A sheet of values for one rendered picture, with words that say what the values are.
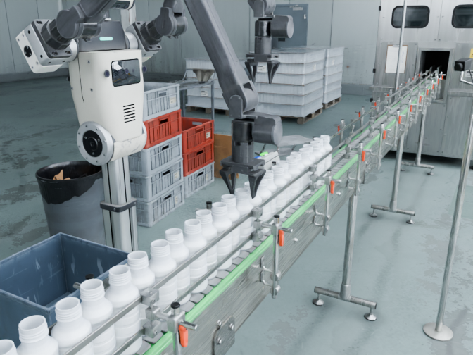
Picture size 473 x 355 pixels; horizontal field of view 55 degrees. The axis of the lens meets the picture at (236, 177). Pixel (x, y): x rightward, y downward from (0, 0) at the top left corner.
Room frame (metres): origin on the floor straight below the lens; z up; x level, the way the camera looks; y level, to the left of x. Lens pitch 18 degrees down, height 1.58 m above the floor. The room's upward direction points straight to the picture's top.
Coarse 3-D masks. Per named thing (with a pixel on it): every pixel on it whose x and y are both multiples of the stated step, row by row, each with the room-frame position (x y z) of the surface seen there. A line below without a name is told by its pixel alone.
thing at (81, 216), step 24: (48, 168) 3.08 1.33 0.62; (72, 168) 3.19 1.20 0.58; (96, 168) 3.15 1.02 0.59; (48, 192) 2.80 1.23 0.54; (72, 192) 2.79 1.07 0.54; (96, 192) 2.91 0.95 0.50; (48, 216) 2.84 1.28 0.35; (72, 216) 2.80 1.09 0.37; (96, 216) 2.90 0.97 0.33; (96, 240) 2.90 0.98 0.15
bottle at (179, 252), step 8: (168, 232) 0.88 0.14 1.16; (176, 232) 0.89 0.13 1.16; (168, 240) 0.86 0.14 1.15; (176, 240) 0.86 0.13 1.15; (176, 248) 0.86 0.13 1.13; (184, 248) 0.87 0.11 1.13; (176, 256) 0.85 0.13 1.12; (184, 256) 0.85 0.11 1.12; (176, 264) 0.85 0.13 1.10; (184, 272) 0.85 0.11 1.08; (184, 280) 0.85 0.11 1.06; (184, 288) 0.85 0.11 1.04
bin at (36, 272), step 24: (48, 240) 1.28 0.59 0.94; (72, 240) 1.29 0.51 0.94; (0, 264) 1.13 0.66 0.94; (24, 264) 1.20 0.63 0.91; (48, 264) 1.27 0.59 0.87; (72, 264) 1.30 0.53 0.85; (96, 264) 1.25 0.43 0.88; (120, 264) 1.12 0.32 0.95; (0, 288) 1.12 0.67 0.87; (24, 288) 1.19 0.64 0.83; (48, 288) 1.26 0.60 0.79; (72, 288) 1.31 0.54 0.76; (0, 312) 1.00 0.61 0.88; (24, 312) 0.95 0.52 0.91; (48, 312) 0.90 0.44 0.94; (0, 336) 1.01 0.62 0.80
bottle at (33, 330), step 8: (24, 320) 0.57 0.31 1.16; (32, 320) 0.58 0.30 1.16; (40, 320) 0.58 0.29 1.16; (24, 328) 0.57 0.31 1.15; (32, 328) 0.58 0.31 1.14; (40, 328) 0.55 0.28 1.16; (24, 336) 0.55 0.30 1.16; (32, 336) 0.55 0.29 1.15; (40, 336) 0.55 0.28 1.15; (48, 336) 0.57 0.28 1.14; (24, 344) 0.55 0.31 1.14; (32, 344) 0.55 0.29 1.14; (40, 344) 0.55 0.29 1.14; (48, 344) 0.56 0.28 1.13; (56, 344) 0.57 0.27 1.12; (24, 352) 0.54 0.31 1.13; (32, 352) 0.54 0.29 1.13; (40, 352) 0.55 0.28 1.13; (48, 352) 0.55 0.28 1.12; (56, 352) 0.56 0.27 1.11
